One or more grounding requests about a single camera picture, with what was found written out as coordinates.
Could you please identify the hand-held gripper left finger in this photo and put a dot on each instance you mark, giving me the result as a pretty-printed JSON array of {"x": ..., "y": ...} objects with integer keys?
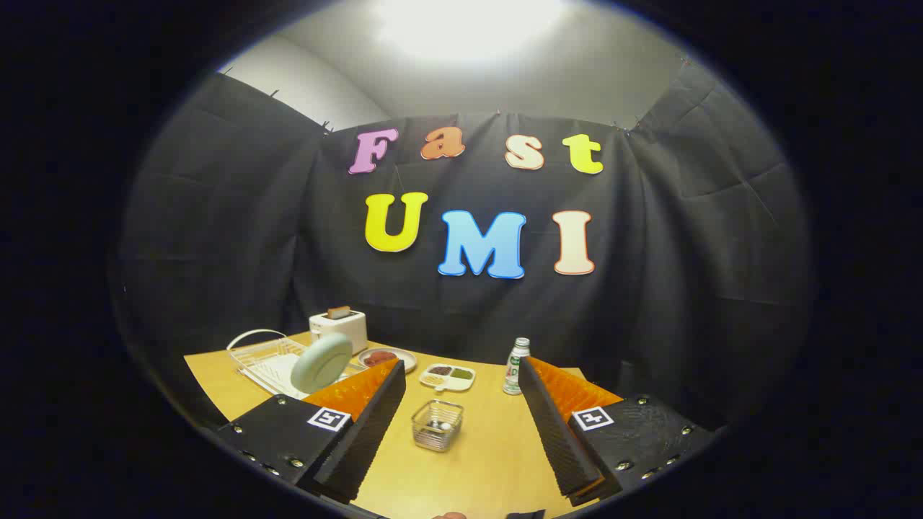
[{"x": 364, "y": 436}]

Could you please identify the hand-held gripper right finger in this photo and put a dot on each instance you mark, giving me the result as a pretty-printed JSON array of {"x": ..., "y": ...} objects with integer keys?
[{"x": 559, "y": 436}]

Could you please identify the pale green plate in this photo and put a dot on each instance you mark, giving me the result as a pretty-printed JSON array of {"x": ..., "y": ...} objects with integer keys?
[{"x": 321, "y": 362}]

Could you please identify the beige round plate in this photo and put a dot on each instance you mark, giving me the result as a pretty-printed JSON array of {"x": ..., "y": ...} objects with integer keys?
[{"x": 407, "y": 358}]

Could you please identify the white divided bean dish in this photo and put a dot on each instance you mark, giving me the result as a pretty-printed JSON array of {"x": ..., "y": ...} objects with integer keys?
[{"x": 447, "y": 377}]

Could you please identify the small white drink bottle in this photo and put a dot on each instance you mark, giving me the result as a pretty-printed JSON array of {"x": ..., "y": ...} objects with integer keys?
[{"x": 515, "y": 371}]

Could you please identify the brown meat piece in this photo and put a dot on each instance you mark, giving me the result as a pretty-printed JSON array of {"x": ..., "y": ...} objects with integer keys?
[
  {"x": 389, "y": 355},
  {"x": 373, "y": 358}
]

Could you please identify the white toaster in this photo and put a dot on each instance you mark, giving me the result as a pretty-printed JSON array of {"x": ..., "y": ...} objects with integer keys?
[{"x": 346, "y": 333}]

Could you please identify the white plastic drain tray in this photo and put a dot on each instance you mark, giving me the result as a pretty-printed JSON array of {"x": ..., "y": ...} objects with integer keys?
[{"x": 277, "y": 371}]

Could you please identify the brown toast slice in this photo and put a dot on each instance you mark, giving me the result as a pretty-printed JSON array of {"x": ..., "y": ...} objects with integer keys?
[{"x": 339, "y": 312}]

